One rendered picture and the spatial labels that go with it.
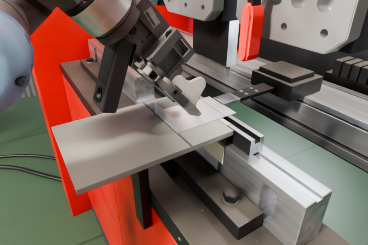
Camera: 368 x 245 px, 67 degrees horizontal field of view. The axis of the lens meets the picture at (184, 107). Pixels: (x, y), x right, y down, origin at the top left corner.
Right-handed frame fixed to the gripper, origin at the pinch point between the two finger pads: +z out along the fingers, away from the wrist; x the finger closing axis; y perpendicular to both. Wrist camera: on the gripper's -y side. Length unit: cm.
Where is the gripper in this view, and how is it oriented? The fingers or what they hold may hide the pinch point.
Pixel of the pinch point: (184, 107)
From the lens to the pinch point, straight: 50.5
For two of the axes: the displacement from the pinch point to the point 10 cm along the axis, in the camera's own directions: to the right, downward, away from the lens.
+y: 6.5, -7.6, 0.6
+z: 5.4, 5.2, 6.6
